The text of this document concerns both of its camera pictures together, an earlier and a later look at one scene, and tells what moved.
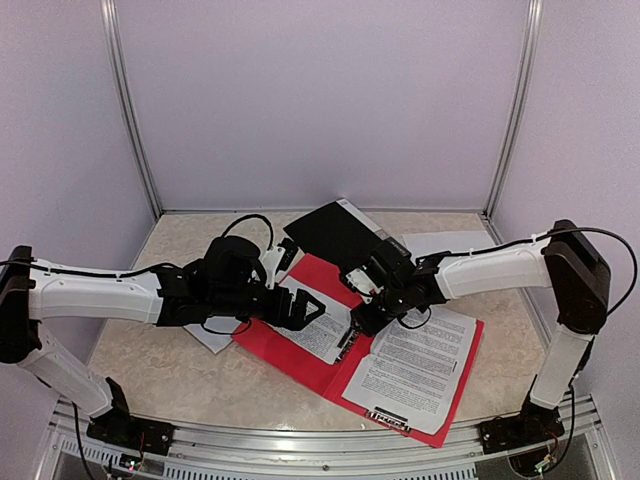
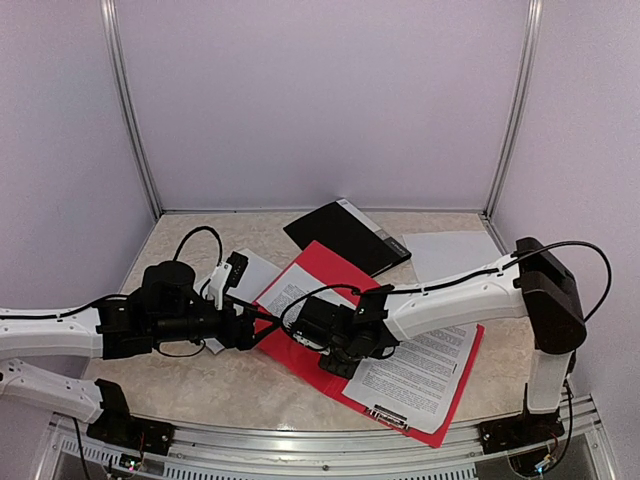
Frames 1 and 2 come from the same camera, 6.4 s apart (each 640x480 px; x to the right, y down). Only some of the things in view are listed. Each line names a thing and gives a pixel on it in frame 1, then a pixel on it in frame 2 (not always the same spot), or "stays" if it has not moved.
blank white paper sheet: (420, 245) stays
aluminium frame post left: (110, 13) stays
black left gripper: (296, 320) -> (242, 338)
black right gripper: (369, 323) -> (342, 370)
